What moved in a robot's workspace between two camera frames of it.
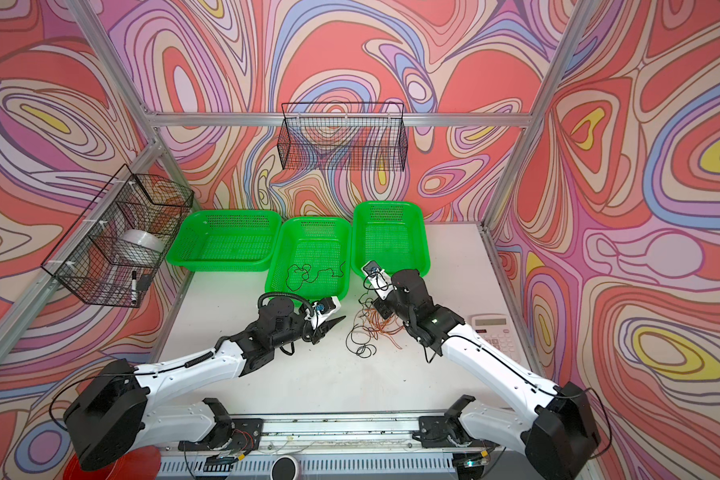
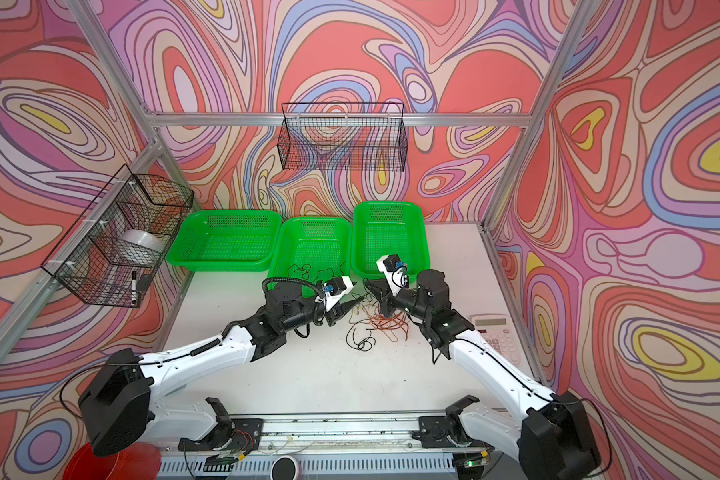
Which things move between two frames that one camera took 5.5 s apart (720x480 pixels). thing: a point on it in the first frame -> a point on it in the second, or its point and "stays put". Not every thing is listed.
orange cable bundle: [370, 326] stays put
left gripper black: [319, 333] -> [334, 316]
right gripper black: [380, 306] stays put
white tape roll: [145, 238] stays put
